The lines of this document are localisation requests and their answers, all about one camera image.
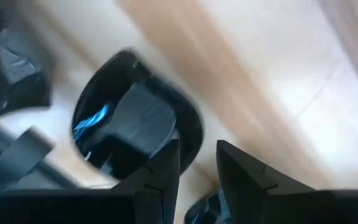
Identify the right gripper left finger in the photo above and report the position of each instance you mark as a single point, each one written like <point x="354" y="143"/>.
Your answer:
<point x="154" y="193"/>

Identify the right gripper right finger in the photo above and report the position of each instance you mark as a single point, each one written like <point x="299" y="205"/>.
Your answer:
<point x="253" y="199"/>

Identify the oval leaf black plate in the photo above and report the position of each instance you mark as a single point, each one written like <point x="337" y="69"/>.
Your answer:
<point x="204" y="211"/>
<point x="135" y="124"/>

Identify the black planter edge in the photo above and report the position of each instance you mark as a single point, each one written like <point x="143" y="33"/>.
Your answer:
<point x="11" y="77"/>

